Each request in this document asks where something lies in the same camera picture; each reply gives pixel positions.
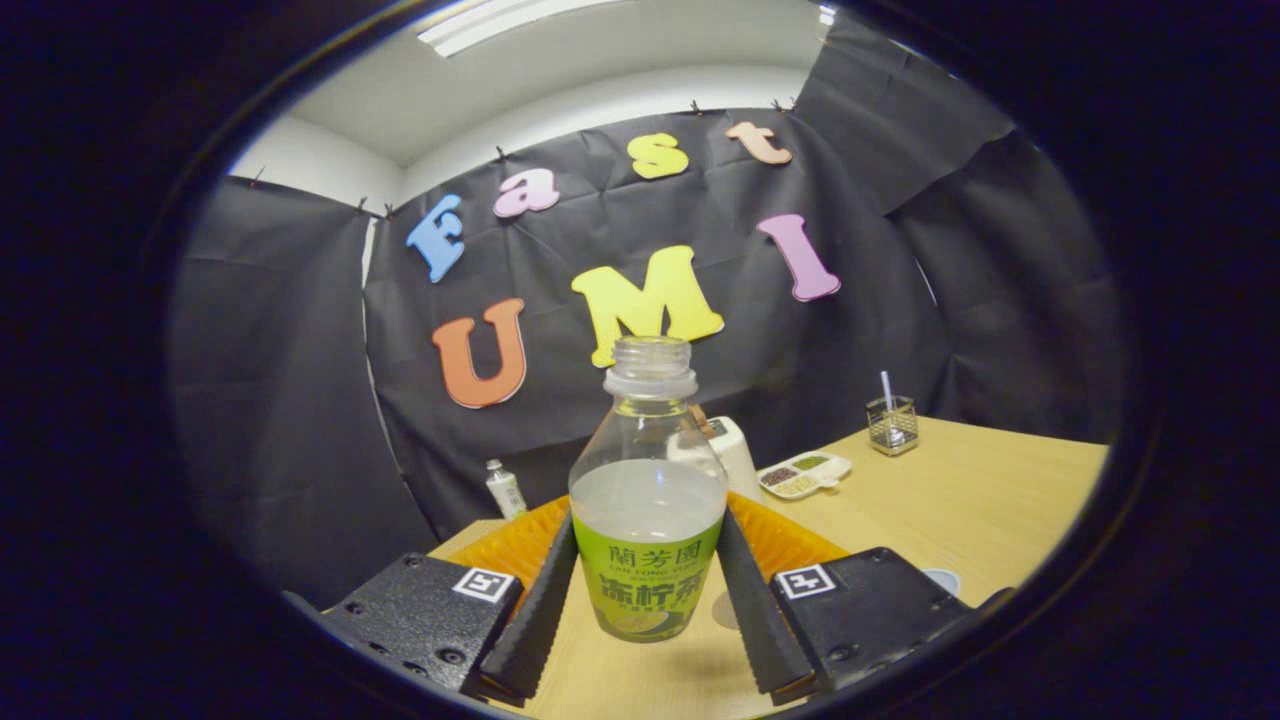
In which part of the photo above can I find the clear juice bottle green label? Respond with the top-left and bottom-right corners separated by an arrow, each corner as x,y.
568,336 -> 728,643

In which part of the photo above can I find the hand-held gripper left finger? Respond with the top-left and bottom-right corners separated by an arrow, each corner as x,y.
325,497 -> 581,706

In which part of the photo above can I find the clear wire-patterned holder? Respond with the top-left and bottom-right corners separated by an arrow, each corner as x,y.
866,396 -> 919,457

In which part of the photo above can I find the white toaster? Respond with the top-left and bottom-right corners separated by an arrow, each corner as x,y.
690,415 -> 763,503

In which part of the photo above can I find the long ceiling light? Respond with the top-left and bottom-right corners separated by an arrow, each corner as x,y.
418,0 -> 621,58

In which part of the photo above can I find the wooden table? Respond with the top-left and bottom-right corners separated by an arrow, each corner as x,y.
430,415 -> 1111,719

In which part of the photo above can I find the white divided tray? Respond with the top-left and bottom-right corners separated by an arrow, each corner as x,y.
757,452 -> 853,499

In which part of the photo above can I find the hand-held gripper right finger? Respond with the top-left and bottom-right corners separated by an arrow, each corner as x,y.
714,493 -> 976,701

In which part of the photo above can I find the black backdrop cloth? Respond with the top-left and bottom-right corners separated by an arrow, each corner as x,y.
170,15 -> 1126,611

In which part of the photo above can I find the white bottle with green label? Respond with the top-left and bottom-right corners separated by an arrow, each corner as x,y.
485,459 -> 528,521

